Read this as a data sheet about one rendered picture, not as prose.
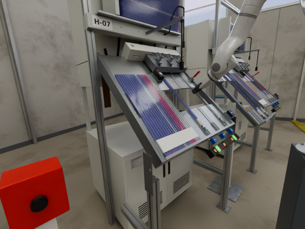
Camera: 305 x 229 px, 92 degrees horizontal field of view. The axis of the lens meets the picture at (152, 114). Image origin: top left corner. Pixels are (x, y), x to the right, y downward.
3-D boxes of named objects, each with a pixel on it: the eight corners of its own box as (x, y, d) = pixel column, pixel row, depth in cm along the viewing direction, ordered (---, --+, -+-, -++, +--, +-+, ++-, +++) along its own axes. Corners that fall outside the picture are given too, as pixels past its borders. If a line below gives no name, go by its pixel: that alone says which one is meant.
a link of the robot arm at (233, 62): (216, 79, 90) (222, 77, 96) (235, 63, 80) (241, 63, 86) (208, 68, 91) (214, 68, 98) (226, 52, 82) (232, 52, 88)
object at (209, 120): (228, 126, 101) (232, 123, 99) (159, 161, 60) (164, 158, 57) (210, 106, 109) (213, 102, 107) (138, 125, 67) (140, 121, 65)
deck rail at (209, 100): (228, 128, 104) (235, 123, 100) (227, 129, 103) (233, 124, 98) (171, 66, 133) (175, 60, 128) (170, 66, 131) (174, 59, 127)
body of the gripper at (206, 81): (213, 71, 100) (201, 82, 108) (206, 71, 93) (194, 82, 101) (220, 80, 98) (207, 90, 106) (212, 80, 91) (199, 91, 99)
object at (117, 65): (193, 91, 118) (197, 86, 114) (120, 100, 76) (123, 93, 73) (170, 65, 131) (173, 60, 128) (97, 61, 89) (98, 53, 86)
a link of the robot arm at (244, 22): (250, 12, 66) (219, 77, 82) (258, 18, 76) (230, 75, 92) (231, 9, 70) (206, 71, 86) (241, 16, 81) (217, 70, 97)
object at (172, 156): (227, 129, 103) (235, 123, 98) (159, 167, 61) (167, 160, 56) (226, 128, 103) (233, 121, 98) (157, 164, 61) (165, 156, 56)
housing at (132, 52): (172, 69, 130) (180, 55, 121) (124, 68, 99) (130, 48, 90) (167, 64, 134) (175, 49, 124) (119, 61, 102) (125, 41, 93)
